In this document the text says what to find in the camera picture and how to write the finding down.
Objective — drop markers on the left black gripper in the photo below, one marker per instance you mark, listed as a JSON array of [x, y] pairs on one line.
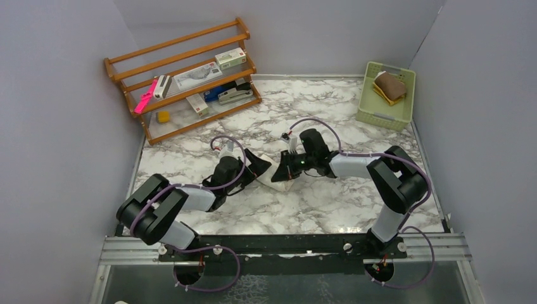
[[257, 167]]

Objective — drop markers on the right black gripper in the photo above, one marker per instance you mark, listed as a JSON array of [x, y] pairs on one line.
[[282, 173]]

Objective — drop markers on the cream white towel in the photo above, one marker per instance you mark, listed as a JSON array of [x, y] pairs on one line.
[[266, 177]]

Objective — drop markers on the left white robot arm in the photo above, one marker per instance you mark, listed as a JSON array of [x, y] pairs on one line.
[[150, 212]]

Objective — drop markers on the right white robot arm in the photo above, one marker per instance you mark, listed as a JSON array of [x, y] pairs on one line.
[[399, 181]]

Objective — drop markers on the grey white stapler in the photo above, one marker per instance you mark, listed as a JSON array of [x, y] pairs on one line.
[[237, 93]]

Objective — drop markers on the blue stapler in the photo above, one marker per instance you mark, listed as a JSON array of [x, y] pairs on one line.
[[212, 94]]

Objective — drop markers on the small white red box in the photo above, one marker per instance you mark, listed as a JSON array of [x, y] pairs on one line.
[[198, 104]]

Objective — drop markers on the yellow sponge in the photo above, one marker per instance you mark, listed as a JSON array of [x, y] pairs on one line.
[[162, 117]]

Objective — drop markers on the long white flat box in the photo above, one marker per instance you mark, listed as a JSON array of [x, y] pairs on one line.
[[197, 76]]

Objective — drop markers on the white green box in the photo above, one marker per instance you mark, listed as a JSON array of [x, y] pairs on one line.
[[231, 58]]

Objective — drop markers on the green plastic basket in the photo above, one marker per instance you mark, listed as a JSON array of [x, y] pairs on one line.
[[375, 108]]

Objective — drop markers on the orange wooden rack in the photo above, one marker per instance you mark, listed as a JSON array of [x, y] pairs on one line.
[[183, 118]]

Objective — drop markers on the white silver device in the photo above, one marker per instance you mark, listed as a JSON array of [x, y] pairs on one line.
[[162, 87]]

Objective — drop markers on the pink plastic tool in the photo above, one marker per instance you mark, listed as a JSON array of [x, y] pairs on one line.
[[146, 97]]

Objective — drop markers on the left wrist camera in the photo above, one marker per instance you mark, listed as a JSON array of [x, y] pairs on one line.
[[226, 150]]

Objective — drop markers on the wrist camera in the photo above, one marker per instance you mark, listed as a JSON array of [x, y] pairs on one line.
[[291, 140], [226, 150]]

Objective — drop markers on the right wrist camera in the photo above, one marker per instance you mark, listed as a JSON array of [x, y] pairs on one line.
[[291, 140]]

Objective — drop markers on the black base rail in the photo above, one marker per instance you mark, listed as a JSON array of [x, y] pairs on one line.
[[285, 254]]

